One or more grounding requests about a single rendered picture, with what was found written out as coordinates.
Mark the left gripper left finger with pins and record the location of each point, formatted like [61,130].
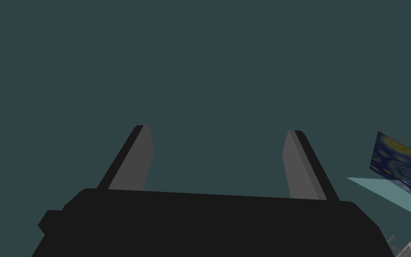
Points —
[130,164]

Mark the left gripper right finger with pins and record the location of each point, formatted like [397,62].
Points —
[307,171]

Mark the blue starry night painting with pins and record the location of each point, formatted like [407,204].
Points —
[398,157]

